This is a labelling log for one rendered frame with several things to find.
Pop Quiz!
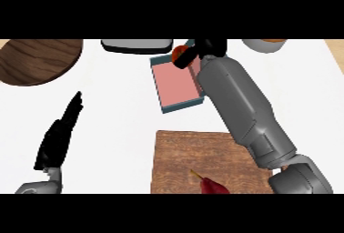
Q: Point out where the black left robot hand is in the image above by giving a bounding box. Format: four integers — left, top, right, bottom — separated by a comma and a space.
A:
34, 90, 84, 173

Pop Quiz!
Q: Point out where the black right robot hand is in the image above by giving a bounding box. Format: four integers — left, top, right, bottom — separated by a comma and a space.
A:
171, 38, 229, 70

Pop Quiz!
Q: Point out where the red tomato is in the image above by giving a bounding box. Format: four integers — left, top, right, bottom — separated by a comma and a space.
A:
171, 45, 195, 63

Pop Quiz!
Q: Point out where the teal box with pink inside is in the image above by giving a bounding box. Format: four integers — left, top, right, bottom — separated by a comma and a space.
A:
149, 38, 207, 115

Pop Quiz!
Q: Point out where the round dark wooden board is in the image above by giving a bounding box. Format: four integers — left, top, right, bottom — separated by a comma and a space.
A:
0, 38, 84, 87

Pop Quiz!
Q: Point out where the brown wooden cutting board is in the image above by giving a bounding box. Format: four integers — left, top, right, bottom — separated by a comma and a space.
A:
149, 129, 289, 195

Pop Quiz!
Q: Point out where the grey bowl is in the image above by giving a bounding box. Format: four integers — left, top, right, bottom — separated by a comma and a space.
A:
241, 38, 288, 55

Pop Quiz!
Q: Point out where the black and grey tray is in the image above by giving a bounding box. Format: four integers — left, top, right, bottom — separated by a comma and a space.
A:
99, 38, 174, 56

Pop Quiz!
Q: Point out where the red pepper with yellow stem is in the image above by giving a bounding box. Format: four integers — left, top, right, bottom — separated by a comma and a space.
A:
187, 168, 232, 195

